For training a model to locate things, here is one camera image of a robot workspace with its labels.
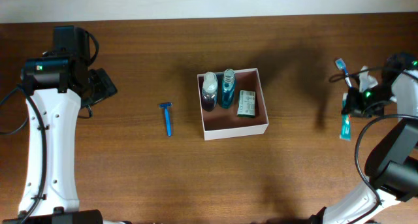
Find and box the green red toothpaste tube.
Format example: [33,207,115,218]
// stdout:
[338,92,353,142]

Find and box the blue and white toothbrush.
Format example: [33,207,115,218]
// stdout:
[334,58,353,88]

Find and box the blue disposable razor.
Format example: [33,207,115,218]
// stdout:
[159,103,172,136]

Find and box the clear bottle with purple liquid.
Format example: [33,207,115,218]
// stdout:
[201,72,218,112]

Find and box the green and white soap box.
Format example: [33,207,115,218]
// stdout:
[237,90,256,118]

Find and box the teal mouthwash bottle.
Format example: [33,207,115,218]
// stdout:
[221,69,236,109]

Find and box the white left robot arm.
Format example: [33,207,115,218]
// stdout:
[14,25,118,223]

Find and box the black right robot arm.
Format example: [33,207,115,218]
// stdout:
[308,52,417,224]

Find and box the white cardboard box, brown inside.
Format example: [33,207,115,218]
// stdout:
[201,68,268,140]

